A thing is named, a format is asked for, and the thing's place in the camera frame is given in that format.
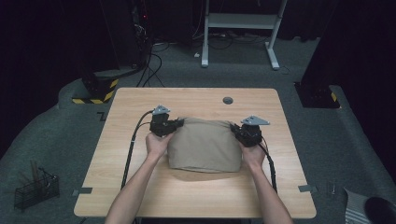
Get black floor cables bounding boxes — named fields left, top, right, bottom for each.
left=135, top=41, right=171, bottom=89

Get black wire basket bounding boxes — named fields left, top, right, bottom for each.
left=13, top=167, right=61, bottom=213

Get person's left hand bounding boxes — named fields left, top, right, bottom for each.
left=145, top=131, right=175, bottom=161

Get person's right hand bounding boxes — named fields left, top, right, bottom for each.
left=238, top=141, right=268, bottom=172

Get brown wooden sticks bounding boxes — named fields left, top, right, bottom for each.
left=19, top=160, right=41, bottom=188

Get black yellow striped stand base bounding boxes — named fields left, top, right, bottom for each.
left=71, top=69, right=120, bottom=105

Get white metal stand frame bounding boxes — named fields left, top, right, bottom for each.
left=200, top=0, right=290, bottom=71

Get khaki shorts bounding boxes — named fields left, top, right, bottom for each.
left=166, top=117, right=244, bottom=175

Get grey striped mat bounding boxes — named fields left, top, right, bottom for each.
left=343, top=188, right=376, bottom=224

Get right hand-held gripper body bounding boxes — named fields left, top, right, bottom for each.
left=237, top=115, right=271, bottom=148

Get dark equipment rack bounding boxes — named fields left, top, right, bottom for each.
left=98, top=0, right=151, bottom=71

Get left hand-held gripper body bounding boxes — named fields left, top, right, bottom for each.
left=148, top=105, right=172, bottom=138

